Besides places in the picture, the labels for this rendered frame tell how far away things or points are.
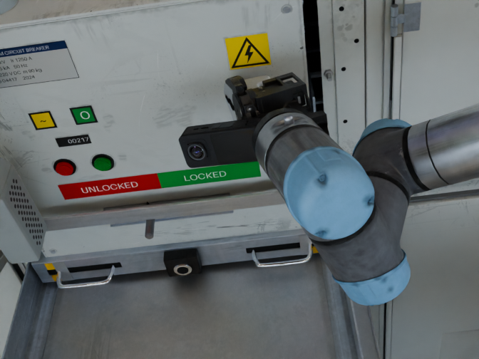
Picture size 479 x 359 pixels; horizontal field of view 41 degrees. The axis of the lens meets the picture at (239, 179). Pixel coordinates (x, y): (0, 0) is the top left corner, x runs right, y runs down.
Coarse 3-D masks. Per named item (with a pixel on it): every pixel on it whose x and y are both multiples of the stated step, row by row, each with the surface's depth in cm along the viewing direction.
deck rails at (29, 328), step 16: (32, 272) 116; (32, 288) 115; (48, 288) 118; (336, 288) 109; (16, 304) 108; (32, 304) 114; (48, 304) 116; (336, 304) 107; (352, 304) 99; (16, 320) 107; (32, 320) 113; (48, 320) 113; (336, 320) 105; (352, 320) 100; (16, 336) 106; (32, 336) 111; (336, 336) 103; (352, 336) 102; (16, 352) 106; (32, 352) 109; (336, 352) 101; (352, 352) 100
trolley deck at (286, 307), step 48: (96, 288) 117; (144, 288) 116; (192, 288) 114; (240, 288) 113; (288, 288) 111; (48, 336) 111; (96, 336) 110; (144, 336) 108; (192, 336) 107; (240, 336) 106; (288, 336) 104
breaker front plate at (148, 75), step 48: (240, 0) 79; (288, 0) 79; (0, 48) 83; (96, 48) 83; (144, 48) 83; (192, 48) 84; (288, 48) 84; (0, 96) 88; (48, 96) 88; (96, 96) 89; (144, 96) 89; (192, 96) 89; (0, 144) 95; (48, 144) 95; (96, 144) 95; (144, 144) 96; (48, 192) 102; (144, 192) 103; (192, 192) 104; (240, 192) 104; (48, 240) 111; (96, 240) 112; (144, 240) 112; (192, 240) 112
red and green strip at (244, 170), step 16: (144, 176) 100; (160, 176) 100; (176, 176) 101; (192, 176) 101; (208, 176) 101; (224, 176) 101; (240, 176) 101; (256, 176) 101; (64, 192) 102; (80, 192) 103; (96, 192) 103; (112, 192) 103
